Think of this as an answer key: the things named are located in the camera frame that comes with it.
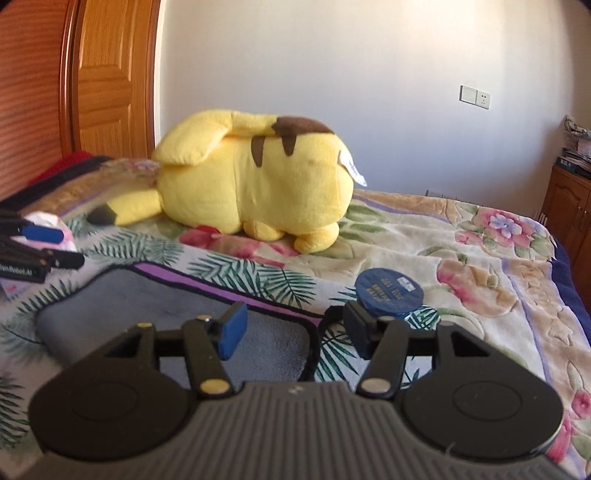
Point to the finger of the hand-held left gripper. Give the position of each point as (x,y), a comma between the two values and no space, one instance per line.
(42,233)
(64,259)

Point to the red cloth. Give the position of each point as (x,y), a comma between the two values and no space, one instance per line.
(69,161)

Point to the wooden louvred panel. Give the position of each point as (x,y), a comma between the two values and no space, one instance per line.
(27,92)

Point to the wooden door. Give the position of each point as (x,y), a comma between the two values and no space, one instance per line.
(115,78)

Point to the wooden cabinet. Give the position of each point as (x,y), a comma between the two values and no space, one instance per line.
(570,207)

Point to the blue round lid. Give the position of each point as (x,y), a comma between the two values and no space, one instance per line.
(388,290)

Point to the stack of books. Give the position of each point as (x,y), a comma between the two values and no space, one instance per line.
(577,154)

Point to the yellow plush toy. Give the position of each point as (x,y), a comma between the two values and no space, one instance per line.
(258,175)

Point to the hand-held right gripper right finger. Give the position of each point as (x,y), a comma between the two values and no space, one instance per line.
(359,333)

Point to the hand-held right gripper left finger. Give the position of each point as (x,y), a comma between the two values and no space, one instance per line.
(233,328)

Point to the floral blanket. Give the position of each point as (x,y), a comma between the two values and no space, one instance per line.
(466,258)

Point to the white wall socket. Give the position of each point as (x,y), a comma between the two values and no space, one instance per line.
(483,98)

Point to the dark blue bed sheet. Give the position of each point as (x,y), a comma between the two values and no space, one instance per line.
(575,277)

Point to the white wall switch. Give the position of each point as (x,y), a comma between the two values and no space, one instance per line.
(467,93)

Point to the pink and white cloth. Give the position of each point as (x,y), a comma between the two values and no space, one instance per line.
(46,219)

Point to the grey towel with purple border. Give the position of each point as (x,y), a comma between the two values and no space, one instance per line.
(138,304)

